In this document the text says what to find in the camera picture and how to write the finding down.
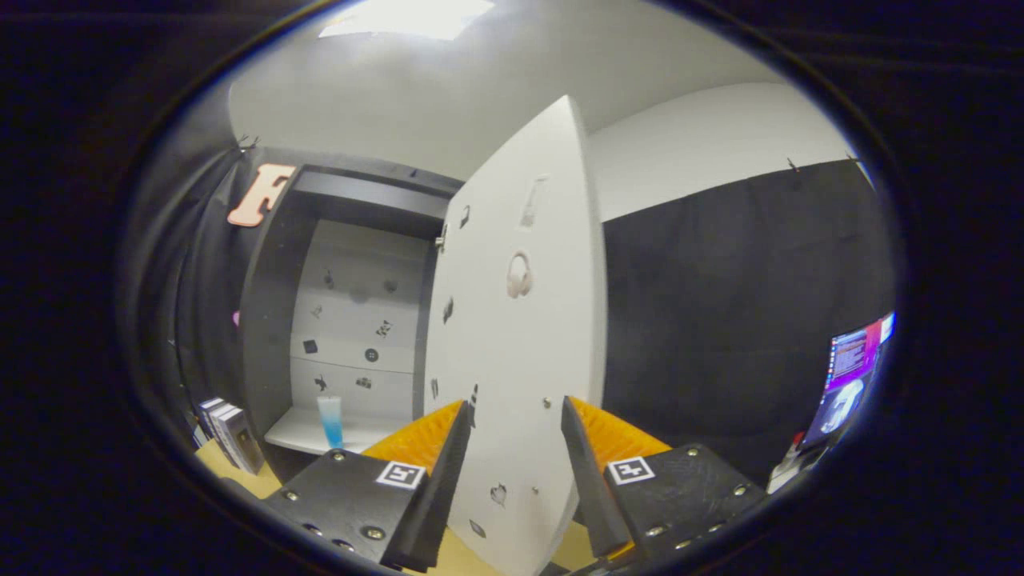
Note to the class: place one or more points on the grey cover book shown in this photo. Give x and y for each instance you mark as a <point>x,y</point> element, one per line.
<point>244,444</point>

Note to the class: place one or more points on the white spine book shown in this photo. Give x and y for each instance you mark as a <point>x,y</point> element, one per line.
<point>220,432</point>

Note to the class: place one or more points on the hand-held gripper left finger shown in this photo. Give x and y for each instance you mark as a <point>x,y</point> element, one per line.
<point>432,512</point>

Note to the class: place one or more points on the white cabinet shelf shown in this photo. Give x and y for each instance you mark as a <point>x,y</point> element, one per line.
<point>296,432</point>

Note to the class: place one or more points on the blue white cosmetic tube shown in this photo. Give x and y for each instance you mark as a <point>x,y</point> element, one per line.
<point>330,424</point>

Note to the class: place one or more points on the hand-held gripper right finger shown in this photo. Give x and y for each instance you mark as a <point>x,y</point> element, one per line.
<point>596,496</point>

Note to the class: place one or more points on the dark grey cabinet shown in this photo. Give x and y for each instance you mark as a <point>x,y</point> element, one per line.
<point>268,320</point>

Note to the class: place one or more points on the computer monitor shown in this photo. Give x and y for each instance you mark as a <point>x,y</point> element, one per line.
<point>848,384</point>

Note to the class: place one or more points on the dark blue book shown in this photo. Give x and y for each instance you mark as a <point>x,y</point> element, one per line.
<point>206,416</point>

